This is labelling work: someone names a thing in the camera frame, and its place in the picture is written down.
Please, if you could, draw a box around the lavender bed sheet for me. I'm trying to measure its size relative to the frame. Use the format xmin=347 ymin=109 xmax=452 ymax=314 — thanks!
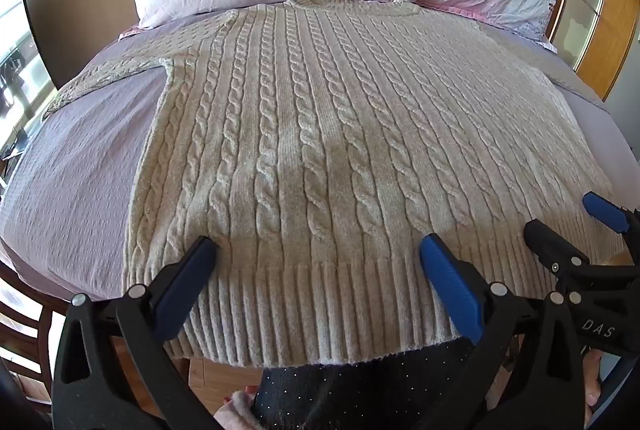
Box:
xmin=0 ymin=22 xmax=640 ymax=311

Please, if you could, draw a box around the dark wooden chair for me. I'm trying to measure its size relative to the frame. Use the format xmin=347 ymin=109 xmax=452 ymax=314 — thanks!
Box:
xmin=0 ymin=260 xmax=67 ymax=393

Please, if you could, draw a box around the person's leg in dark pants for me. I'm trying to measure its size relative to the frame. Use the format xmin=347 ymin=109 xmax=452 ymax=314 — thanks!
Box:
xmin=252 ymin=337 xmax=497 ymax=430

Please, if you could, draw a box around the pink fluffy slipper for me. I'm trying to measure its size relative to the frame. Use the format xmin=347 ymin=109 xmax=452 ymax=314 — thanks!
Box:
xmin=214 ymin=387 xmax=262 ymax=430

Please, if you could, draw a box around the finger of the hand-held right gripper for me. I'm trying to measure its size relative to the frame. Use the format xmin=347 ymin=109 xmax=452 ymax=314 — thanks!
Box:
xmin=583 ymin=192 xmax=640 ymax=237
xmin=523 ymin=219 xmax=592 ymax=278

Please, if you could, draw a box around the bright window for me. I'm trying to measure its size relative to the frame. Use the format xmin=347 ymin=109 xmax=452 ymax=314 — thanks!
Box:
xmin=0 ymin=0 xmax=57 ymax=171

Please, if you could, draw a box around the beige cable-knit sweater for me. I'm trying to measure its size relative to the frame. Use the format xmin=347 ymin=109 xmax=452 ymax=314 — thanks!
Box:
xmin=42 ymin=0 xmax=633 ymax=368

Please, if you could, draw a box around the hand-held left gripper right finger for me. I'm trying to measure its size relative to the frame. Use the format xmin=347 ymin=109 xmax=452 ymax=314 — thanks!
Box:
xmin=419 ymin=234 xmax=596 ymax=430

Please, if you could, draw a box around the person's right hand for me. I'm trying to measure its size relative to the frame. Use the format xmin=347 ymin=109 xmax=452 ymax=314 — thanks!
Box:
xmin=582 ymin=350 xmax=609 ymax=422

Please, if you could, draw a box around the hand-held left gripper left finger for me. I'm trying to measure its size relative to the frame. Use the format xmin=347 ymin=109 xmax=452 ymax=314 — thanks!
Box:
xmin=52 ymin=236 xmax=221 ymax=430

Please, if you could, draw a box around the wooden headboard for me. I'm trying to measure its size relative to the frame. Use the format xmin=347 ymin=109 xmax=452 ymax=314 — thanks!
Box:
xmin=545 ymin=0 xmax=637 ymax=101

